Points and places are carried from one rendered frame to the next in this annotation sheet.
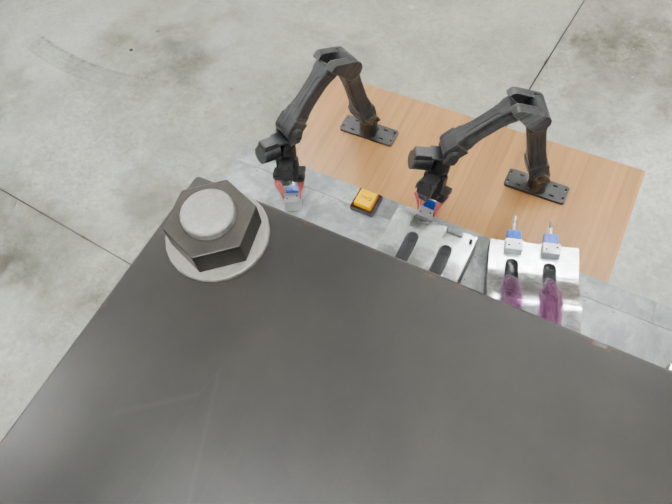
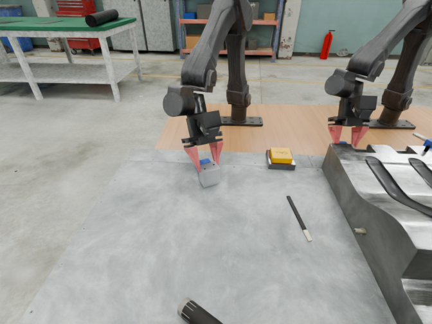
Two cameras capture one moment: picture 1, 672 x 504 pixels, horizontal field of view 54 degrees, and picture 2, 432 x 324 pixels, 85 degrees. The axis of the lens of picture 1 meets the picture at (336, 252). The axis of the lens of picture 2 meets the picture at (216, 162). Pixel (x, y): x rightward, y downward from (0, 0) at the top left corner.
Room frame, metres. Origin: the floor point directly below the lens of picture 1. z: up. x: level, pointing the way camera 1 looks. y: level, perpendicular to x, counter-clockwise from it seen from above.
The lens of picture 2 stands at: (0.78, 0.37, 1.25)
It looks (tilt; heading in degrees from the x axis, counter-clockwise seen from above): 36 degrees down; 328
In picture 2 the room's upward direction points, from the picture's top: straight up
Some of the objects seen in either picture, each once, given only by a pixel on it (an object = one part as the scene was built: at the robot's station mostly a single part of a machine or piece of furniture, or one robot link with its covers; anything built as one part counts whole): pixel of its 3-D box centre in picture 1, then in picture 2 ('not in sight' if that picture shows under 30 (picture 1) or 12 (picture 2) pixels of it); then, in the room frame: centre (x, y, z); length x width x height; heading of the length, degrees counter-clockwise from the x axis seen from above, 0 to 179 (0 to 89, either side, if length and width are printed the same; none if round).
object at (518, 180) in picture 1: (538, 180); (389, 116); (1.14, -0.68, 0.84); 0.20 x 0.07 x 0.08; 55
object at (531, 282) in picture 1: (530, 319); not in sight; (0.67, -0.51, 0.86); 0.50 x 0.26 x 0.11; 161
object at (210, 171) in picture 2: (293, 189); (203, 164); (1.27, 0.11, 0.83); 0.13 x 0.05 x 0.05; 172
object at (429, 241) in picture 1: (402, 292); (431, 218); (0.81, -0.17, 0.87); 0.50 x 0.26 x 0.14; 144
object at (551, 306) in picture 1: (530, 311); not in sight; (0.68, -0.51, 0.90); 0.26 x 0.18 x 0.08; 161
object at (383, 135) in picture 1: (368, 124); (238, 113); (1.48, -0.18, 0.84); 0.20 x 0.07 x 0.08; 55
